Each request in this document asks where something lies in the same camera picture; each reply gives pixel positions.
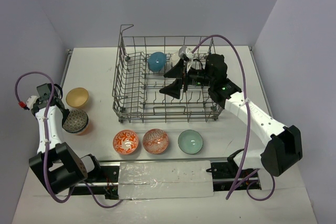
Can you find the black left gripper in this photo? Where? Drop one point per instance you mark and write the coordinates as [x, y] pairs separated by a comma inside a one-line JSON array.
[[61, 106]]

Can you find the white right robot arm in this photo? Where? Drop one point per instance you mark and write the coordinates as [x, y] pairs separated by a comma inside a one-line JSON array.
[[282, 144]]

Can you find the orange geometric pattern bowl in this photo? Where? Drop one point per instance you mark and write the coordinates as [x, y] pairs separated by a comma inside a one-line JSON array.
[[155, 141]]

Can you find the white taped sheet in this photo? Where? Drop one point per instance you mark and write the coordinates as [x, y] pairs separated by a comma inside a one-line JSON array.
[[160, 180]]

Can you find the black mounting rail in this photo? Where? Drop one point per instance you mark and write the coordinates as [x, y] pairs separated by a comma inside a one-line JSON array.
[[107, 181]]

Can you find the pale green bowl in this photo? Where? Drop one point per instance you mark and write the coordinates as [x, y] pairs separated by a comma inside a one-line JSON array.
[[190, 142]]

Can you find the white bowl orange rim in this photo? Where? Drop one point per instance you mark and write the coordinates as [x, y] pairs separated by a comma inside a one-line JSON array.
[[174, 59]]

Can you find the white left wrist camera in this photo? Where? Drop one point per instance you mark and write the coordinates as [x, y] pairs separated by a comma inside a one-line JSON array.
[[29, 104]]

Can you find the tan bowl on table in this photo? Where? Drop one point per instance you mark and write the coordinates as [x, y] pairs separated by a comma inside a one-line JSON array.
[[77, 97]]

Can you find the grey wire dish rack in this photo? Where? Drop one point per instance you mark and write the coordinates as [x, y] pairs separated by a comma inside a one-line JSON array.
[[135, 92]]

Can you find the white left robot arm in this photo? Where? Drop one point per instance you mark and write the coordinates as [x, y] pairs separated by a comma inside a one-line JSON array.
[[56, 165]]

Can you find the orange floral pattern bowl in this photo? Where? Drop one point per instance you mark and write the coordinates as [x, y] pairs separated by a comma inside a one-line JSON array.
[[125, 142]]

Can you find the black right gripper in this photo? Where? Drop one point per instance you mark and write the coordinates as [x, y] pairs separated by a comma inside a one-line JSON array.
[[174, 89]]

